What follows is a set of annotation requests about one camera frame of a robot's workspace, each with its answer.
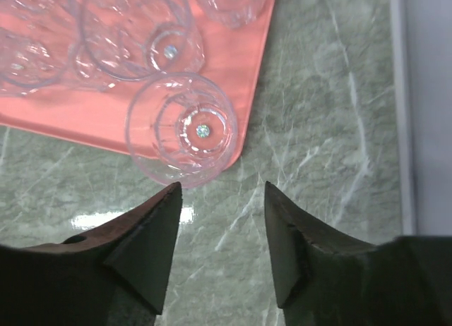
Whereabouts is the pink plastic tray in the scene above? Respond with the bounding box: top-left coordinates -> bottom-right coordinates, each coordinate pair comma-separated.
1,0 -> 275,164

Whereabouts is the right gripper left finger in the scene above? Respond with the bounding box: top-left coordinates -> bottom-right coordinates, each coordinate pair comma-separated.
1,182 -> 182,325

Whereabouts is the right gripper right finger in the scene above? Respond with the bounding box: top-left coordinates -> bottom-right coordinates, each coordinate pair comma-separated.
264,183 -> 451,325

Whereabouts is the aluminium rail frame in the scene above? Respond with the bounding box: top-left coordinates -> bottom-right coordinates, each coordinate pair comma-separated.
390,0 -> 417,235

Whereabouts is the clear wine glass front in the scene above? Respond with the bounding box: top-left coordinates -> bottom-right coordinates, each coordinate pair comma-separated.
196,0 -> 266,28

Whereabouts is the tall clear glass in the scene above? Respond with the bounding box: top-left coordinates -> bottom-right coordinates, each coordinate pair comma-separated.
124,72 -> 238,188

